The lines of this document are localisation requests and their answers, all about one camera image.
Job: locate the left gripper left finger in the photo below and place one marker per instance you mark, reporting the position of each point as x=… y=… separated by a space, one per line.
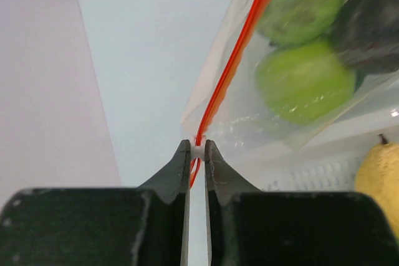
x=145 y=225

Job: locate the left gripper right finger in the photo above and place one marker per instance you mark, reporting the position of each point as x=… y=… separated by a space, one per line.
x=247 y=226

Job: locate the green apple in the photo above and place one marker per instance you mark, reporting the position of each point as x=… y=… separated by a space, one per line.
x=302 y=84

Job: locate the clear orange zip bag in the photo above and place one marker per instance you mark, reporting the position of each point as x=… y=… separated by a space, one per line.
x=247 y=114

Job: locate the green guava fruit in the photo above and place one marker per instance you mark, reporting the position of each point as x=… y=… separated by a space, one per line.
x=294 y=22

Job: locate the dark purple fruit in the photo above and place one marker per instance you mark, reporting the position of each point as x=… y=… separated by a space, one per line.
x=364 y=35

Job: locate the clear plastic basket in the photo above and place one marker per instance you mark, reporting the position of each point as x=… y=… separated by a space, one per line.
x=327 y=163

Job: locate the yellow lemon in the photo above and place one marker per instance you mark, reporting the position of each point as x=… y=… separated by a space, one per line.
x=377 y=177

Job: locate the light blue table mat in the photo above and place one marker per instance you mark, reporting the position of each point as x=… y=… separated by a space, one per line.
x=157 y=63

